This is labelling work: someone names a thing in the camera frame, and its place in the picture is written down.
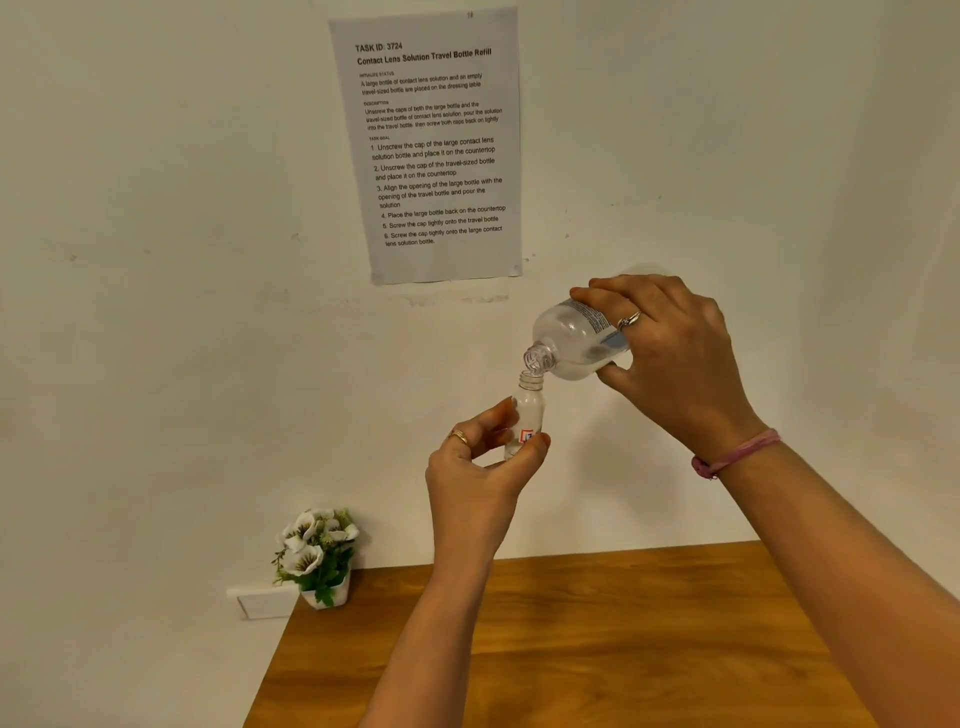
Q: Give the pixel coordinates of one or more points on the person's right forearm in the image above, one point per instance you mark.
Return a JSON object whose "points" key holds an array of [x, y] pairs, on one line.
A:
{"points": [[855, 570]]}

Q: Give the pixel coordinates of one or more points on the white wall socket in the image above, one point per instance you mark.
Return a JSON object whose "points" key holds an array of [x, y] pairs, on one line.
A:
{"points": [[262, 602]]}

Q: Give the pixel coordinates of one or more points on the white printed paper sheet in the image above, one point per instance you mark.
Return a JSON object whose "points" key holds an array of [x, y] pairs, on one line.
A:
{"points": [[435, 150]]}

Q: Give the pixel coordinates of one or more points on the small clear bottle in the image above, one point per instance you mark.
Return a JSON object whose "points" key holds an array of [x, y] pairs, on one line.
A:
{"points": [[529, 409]]}

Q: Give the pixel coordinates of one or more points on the person's left forearm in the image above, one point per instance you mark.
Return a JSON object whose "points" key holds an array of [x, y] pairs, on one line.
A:
{"points": [[427, 652]]}

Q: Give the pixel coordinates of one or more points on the white flower potted plant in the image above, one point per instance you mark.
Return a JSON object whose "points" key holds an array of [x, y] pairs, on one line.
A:
{"points": [[307, 555]]}

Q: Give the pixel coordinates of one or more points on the person's left hand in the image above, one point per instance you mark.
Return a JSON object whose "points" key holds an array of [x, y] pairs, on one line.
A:
{"points": [[472, 502]]}

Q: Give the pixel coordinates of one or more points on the large clear solution bottle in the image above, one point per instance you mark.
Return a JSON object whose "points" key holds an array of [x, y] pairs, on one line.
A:
{"points": [[574, 341]]}

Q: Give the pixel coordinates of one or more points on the person's right hand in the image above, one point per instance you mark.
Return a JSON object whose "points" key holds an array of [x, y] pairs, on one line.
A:
{"points": [[690, 367]]}

